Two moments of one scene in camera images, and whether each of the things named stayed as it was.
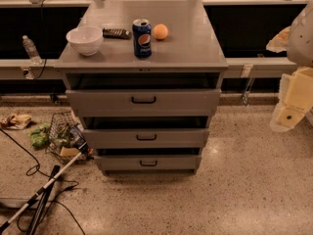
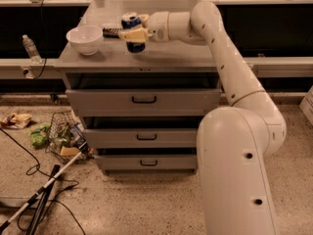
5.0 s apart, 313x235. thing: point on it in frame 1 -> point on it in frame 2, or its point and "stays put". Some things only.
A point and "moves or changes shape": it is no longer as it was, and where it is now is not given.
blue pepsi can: (142, 38) moves or changes shape
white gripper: (301, 43) -> (158, 25)
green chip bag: (38, 135) stays put
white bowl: (85, 39) stays put
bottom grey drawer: (149, 163) stays put
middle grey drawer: (145, 138) stays put
